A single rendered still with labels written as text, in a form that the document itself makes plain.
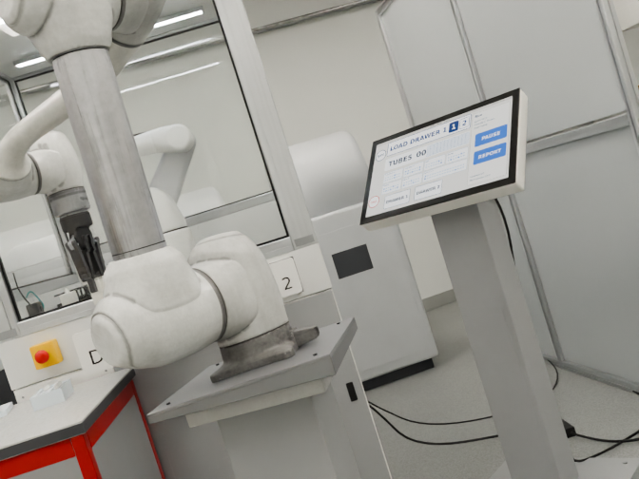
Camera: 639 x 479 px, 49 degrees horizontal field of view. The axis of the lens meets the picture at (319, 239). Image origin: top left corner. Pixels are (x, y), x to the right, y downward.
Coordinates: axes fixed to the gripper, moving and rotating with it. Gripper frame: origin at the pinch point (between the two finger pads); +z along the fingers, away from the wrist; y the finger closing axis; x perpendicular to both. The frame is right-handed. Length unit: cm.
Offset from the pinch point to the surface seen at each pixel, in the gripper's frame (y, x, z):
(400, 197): 44, -76, 1
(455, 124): 47, -97, -14
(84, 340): 1.9, 9.4, 10.8
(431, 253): 401, -65, 54
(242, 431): -33, -37, 35
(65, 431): -23.9, 5.3, 26.7
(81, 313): 32.4, 25.4, 4.8
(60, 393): 6.2, 23.3, 22.8
